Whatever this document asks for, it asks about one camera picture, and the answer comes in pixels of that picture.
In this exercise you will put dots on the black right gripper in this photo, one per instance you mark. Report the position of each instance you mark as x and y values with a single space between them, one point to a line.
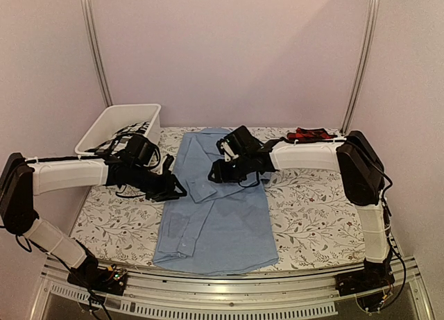
220 175

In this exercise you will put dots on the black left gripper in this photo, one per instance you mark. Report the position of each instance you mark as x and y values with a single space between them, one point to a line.
166 191

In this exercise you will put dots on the light blue long sleeve shirt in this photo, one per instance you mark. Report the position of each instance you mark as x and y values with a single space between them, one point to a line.
216 229

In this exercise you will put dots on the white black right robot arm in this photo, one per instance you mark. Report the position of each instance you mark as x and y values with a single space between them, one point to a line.
362 174

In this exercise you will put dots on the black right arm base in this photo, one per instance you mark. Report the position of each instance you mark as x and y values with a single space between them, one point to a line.
372 276

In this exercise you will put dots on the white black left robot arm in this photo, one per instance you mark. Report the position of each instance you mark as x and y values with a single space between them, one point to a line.
22 179

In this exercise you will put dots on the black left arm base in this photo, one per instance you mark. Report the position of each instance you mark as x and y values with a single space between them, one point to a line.
109 280

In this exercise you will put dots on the red black plaid folded shirt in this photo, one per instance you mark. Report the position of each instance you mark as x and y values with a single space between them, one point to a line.
310 135

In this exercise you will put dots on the black white plaid shirt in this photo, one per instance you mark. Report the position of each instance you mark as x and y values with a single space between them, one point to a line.
119 139

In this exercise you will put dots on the floral patterned table cloth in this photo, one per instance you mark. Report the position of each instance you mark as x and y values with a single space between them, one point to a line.
313 223

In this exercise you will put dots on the white plastic bin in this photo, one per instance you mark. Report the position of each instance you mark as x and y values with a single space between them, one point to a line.
117 117

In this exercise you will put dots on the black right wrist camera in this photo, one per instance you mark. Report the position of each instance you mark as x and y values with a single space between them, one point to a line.
238 143

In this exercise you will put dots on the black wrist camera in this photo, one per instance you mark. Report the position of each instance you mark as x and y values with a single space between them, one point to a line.
139 150
238 143

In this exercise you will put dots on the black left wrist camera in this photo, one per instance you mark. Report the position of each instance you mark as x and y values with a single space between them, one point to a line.
139 150

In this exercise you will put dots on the aluminium front rail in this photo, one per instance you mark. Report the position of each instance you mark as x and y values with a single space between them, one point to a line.
157 294

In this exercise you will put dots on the left aluminium frame post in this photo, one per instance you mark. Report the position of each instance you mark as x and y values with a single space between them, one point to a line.
93 39

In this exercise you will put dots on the aluminium frame post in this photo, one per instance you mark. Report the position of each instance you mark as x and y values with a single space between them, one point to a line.
369 31
93 39

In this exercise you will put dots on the right aluminium frame post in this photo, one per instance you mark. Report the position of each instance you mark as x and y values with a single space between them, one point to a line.
369 31

